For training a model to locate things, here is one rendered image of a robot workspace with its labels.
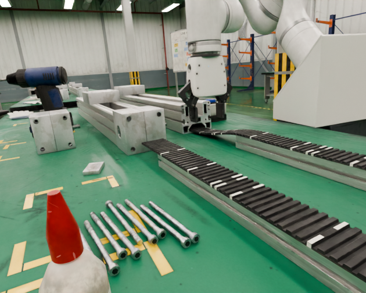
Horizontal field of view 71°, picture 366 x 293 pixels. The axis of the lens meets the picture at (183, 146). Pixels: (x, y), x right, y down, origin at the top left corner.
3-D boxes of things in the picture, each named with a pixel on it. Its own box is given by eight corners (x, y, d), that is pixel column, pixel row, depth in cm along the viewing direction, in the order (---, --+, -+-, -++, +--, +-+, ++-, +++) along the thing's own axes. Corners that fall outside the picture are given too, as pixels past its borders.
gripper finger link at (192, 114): (186, 97, 64) (187, 124, 66) (197, 96, 65) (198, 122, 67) (180, 97, 67) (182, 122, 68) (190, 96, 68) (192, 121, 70)
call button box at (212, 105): (226, 120, 91) (226, 102, 89) (203, 124, 86) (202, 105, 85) (214, 117, 97) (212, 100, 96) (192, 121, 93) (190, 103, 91)
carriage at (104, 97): (121, 108, 96) (118, 90, 94) (90, 112, 91) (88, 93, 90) (111, 105, 110) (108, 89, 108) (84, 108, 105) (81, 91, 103)
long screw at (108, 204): (105, 207, 36) (104, 201, 35) (112, 205, 36) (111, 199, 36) (136, 248, 27) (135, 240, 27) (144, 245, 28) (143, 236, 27)
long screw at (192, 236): (200, 240, 27) (200, 232, 27) (193, 245, 27) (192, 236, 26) (154, 204, 36) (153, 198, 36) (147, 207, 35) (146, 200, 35)
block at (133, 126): (176, 145, 64) (173, 107, 61) (127, 156, 58) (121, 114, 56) (161, 138, 71) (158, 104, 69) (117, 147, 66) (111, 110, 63)
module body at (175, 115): (211, 128, 79) (210, 100, 76) (182, 134, 74) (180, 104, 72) (132, 107, 147) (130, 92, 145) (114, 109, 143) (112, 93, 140)
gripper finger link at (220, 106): (221, 93, 69) (222, 118, 70) (231, 92, 70) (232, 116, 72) (215, 93, 71) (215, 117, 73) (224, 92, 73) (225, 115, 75)
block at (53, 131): (85, 146, 69) (79, 111, 66) (38, 154, 64) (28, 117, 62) (81, 139, 78) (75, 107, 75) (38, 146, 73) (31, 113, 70)
